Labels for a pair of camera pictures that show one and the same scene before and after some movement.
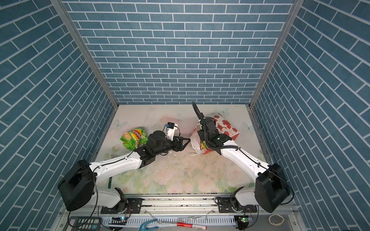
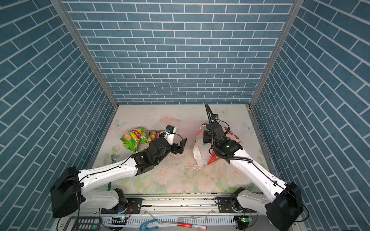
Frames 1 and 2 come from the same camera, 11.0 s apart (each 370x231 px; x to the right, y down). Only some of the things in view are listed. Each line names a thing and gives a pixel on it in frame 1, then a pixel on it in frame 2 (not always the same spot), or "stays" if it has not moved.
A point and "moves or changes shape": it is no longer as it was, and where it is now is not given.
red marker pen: [191, 225] stays
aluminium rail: [182, 203] stays
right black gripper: [200, 133] stays
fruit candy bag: [204, 145] moves or changes shape
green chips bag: [134, 138] stays
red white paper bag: [223, 126] to [203, 152]
